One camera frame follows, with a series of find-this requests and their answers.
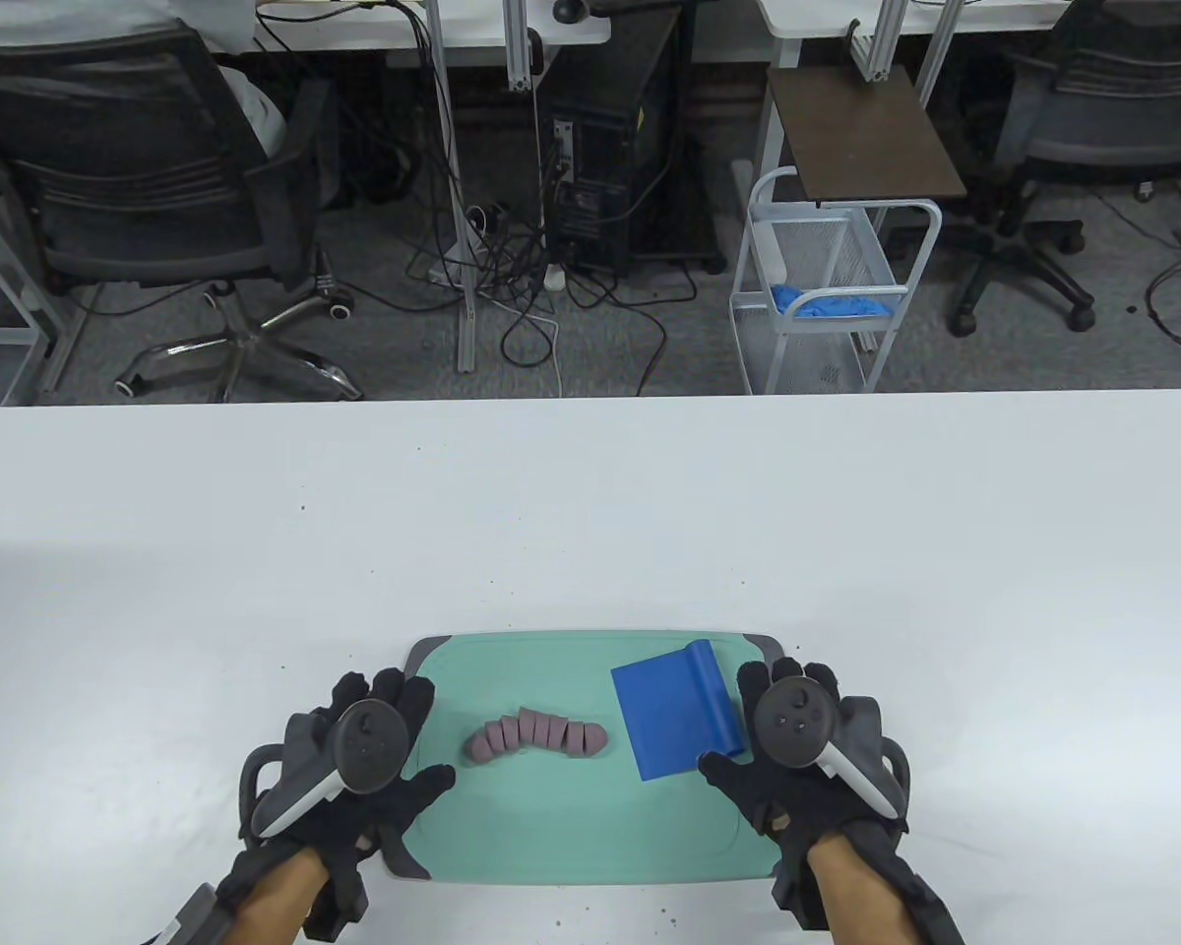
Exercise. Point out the green cutting board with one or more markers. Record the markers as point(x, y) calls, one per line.
point(571, 827)

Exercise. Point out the white desk with metal legs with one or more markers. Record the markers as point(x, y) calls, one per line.
point(817, 15)

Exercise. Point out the white metal desk frame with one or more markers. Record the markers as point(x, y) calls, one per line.
point(10, 335)

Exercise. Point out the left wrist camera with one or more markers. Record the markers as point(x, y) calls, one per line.
point(197, 915)

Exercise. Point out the person's left forearm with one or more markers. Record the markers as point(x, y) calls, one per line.
point(280, 901)

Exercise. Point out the blue cloth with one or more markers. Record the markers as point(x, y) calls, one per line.
point(832, 305)

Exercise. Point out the black computer mouse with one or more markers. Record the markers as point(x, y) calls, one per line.
point(569, 10)

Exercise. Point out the dark grey hand controller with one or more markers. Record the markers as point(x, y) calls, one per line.
point(795, 724)
point(369, 743)

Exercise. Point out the person's left hand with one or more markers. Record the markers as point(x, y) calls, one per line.
point(394, 807)

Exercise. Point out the brown wooden board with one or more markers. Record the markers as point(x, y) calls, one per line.
point(866, 138)

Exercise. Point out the black computer tower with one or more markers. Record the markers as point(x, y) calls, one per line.
point(600, 148)

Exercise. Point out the person's right hand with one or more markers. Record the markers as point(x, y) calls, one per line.
point(777, 792)

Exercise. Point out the black mesh chair chrome base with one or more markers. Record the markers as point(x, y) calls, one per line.
point(138, 197)

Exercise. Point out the white power strip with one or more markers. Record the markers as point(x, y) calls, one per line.
point(553, 279)

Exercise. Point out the row of purple plasticine flakes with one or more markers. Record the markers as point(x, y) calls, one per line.
point(551, 733)

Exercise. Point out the blue plastic scraper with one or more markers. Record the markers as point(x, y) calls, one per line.
point(664, 724)

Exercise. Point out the person's right forearm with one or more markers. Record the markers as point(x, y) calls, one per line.
point(861, 896)

